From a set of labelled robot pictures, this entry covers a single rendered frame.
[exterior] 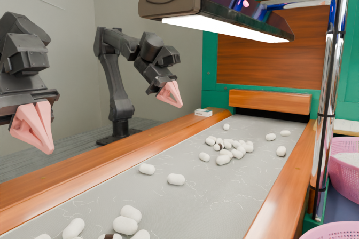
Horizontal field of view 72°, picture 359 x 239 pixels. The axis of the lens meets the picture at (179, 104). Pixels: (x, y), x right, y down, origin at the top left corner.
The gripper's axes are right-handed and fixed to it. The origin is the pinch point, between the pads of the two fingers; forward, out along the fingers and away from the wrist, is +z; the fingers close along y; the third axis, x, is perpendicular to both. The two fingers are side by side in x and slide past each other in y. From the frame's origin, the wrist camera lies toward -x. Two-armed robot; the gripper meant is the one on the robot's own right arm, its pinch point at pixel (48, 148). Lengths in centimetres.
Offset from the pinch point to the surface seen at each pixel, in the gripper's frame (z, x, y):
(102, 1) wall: -185, 64, 165
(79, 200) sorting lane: 7.1, 9.1, 4.7
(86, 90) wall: -135, 144, 148
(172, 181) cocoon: 14.9, 1.0, 18.0
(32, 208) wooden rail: 4.5, 9.9, -2.0
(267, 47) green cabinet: -3, -21, 84
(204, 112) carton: 0, 10, 64
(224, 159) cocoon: 18.2, -2.6, 32.5
